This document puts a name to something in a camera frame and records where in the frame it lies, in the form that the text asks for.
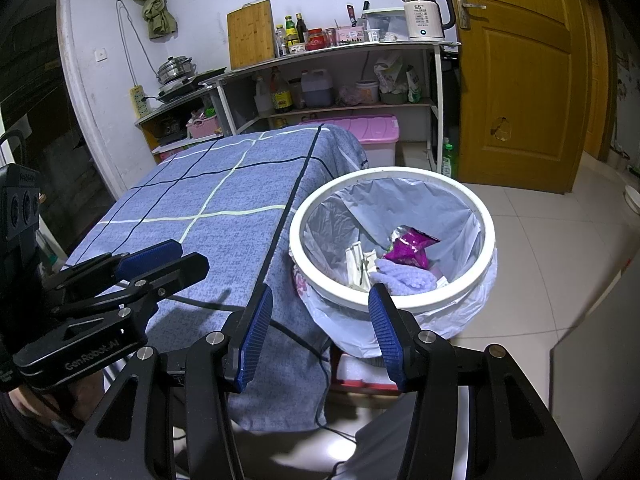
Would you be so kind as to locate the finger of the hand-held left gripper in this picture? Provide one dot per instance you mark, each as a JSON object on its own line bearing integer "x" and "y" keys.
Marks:
{"x": 175, "y": 272}
{"x": 150, "y": 255}

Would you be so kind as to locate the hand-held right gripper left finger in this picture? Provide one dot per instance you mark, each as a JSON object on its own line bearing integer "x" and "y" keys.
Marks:
{"x": 255, "y": 340}

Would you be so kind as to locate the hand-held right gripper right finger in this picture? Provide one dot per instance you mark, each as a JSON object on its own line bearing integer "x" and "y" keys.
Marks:
{"x": 385, "y": 340}

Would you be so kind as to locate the white foam fruit net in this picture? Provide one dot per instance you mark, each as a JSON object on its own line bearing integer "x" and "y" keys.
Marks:
{"x": 405, "y": 280}

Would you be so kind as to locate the beige paper wrapper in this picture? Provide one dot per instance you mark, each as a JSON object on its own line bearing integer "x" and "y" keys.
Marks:
{"x": 357, "y": 262}

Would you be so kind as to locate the purple snack packet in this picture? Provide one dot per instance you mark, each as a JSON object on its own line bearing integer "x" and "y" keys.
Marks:
{"x": 407, "y": 250}

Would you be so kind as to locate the white round bin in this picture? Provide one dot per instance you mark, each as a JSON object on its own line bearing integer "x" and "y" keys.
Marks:
{"x": 390, "y": 172}

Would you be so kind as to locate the red stool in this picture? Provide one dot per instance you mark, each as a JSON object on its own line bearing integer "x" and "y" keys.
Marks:
{"x": 360, "y": 372}

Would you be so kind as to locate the blue checked blanket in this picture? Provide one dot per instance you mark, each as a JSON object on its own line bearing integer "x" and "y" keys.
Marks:
{"x": 235, "y": 245}

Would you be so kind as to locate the white plastic bin liner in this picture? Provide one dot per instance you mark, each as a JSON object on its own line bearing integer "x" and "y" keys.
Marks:
{"x": 350, "y": 210}

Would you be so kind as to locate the pink plastic basket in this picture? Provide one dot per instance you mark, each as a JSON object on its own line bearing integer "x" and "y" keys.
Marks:
{"x": 202, "y": 127}

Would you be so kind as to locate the low white shelf unit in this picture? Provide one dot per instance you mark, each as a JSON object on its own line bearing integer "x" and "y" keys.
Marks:
{"x": 170, "y": 110}

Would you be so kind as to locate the yellow power strip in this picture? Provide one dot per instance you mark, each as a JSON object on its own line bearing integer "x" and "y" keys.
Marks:
{"x": 139, "y": 102}

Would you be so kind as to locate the black induction cooker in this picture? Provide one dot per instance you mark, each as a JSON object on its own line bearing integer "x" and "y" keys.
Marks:
{"x": 185, "y": 89}

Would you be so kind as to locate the steel pot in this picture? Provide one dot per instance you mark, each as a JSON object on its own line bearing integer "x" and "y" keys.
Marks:
{"x": 175, "y": 67}

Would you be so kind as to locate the green plastic bottle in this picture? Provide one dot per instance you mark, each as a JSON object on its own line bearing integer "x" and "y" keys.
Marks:
{"x": 449, "y": 160}

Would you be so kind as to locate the white plastic bottle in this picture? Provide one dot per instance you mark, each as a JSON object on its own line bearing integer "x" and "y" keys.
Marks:
{"x": 262, "y": 97}

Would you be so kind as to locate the dark glass door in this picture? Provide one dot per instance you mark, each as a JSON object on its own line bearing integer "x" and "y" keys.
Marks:
{"x": 35, "y": 85}

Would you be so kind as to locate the yellow label sauce bottle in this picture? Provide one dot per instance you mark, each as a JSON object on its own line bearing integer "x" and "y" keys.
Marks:
{"x": 282, "y": 95}

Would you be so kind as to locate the pink lidded storage box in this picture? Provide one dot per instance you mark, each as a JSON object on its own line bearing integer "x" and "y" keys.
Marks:
{"x": 370, "y": 130}

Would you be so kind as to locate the dark liquid jug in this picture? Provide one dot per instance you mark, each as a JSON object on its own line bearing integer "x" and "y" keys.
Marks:
{"x": 317, "y": 87}

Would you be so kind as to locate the wooden cutting board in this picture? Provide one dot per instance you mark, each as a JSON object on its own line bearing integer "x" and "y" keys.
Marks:
{"x": 250, "y": 40}

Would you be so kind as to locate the pink tub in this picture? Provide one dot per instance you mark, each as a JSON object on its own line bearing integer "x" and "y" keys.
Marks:
{"x": 366, "y": 92}

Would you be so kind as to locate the green hanging cloth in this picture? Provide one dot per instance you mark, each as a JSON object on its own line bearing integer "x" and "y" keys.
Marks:
{"x": 150, "y": 5}

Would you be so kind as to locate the clear small bottle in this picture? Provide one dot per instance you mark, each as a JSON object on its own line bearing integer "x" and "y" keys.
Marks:
{"x": 281, "y": 40}

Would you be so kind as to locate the white plastic bags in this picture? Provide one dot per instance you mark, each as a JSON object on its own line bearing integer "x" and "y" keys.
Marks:
{"x": 395, "y": 77}

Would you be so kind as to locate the green label bottle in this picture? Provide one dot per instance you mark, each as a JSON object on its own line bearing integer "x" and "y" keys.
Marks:
{"x": 291, "y": 30}

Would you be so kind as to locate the red jar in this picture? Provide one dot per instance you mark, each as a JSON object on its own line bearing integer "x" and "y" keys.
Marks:
{"x": 315, "y": 39}

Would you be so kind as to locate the dark glass bottle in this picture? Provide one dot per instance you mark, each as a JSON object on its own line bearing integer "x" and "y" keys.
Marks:
{"x": 301, "y": 27}

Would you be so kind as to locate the tall white shelf unit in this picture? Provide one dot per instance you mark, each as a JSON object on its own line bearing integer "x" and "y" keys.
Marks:
{"x": 350, "y": 50}

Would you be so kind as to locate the wooden door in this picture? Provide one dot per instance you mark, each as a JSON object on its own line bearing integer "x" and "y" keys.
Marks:
{"x": 525, "y": 85}

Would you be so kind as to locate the pink utensil box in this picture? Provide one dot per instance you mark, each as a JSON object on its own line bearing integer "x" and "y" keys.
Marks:
{"x": 350, "y": 36}

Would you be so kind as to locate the white plastic container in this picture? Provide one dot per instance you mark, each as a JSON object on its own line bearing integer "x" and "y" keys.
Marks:
{"x": 387, "y": 22}

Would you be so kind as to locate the white electric kettle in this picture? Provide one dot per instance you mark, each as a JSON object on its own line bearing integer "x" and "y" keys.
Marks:
{"x": 425, "y": 15}

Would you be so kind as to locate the white wall switch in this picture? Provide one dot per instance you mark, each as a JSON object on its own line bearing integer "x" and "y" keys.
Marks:
{"x": 102, "y": 54}

